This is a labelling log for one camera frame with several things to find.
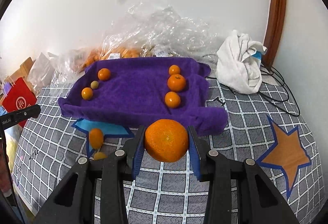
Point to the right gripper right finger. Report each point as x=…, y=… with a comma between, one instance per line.
x=258, y=200

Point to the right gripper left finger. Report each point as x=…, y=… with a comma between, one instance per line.
x=73, y=199

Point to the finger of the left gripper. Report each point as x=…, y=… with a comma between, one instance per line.
x=11, y=119

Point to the large round orange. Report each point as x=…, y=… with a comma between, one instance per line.
x=166, y=140

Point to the pale green-yellow small fruit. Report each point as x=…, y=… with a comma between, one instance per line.
x=94, y=85

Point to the large ribbed mandarin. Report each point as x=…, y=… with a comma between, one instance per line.
x=176, y=83

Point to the small orange with stem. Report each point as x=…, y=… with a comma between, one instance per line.
x=174, y=69

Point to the red paper bag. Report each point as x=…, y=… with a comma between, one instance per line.
x=20, y=97

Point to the yellow small fruit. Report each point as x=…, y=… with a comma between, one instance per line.
x=99, y=156

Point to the oval kumquat orange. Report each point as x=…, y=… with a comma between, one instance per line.
x=96, y=138

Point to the white plastic bag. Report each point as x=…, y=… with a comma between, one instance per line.
x=41, y=73

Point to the orange star patch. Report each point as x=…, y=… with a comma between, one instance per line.
x=286, y=154

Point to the grey white checked tablecloth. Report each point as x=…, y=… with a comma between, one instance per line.
x=169, y=192

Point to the small orange by blue star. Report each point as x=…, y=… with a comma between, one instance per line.
x=87, y=93

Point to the purple towel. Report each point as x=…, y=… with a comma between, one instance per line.
x=134, y=95

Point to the medium orange on towel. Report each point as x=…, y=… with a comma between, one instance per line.
x=172, y=100

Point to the white grey-striped cloth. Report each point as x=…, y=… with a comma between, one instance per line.
x=238, y=63

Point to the clear plastic bag of oranges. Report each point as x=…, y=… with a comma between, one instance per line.
x=148, y=30

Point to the brown wooden door frame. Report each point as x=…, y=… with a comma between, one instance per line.
x=274, y=30

